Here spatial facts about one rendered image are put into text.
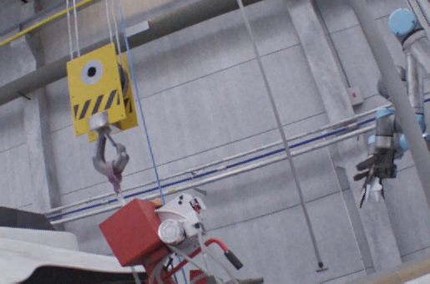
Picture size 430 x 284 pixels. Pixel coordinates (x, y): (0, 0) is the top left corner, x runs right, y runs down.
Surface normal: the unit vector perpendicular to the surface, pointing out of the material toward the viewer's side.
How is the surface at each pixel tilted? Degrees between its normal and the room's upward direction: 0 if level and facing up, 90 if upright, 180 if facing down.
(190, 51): 90
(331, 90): 90
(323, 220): 90
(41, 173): 90
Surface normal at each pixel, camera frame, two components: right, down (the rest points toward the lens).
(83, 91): -0.25, -0.27
